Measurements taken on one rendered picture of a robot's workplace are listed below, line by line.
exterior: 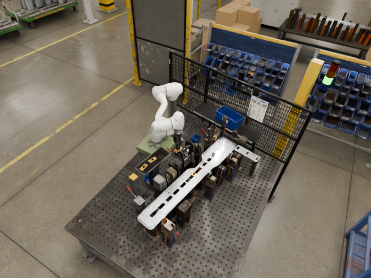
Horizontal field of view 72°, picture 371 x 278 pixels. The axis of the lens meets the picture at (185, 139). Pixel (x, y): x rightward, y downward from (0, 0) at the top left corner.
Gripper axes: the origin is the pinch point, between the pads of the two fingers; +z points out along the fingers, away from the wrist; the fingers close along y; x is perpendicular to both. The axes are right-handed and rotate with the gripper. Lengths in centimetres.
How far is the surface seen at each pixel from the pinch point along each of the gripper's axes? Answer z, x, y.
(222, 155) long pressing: 28, 43, 28
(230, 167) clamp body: 35, 40, 41
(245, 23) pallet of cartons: 53, 461, -179
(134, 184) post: 18, -50, -10
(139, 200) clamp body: 22, -57, 4
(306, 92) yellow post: -42, 107, 71
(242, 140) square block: 22, 72, 34
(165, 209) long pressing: 27, -46, 26
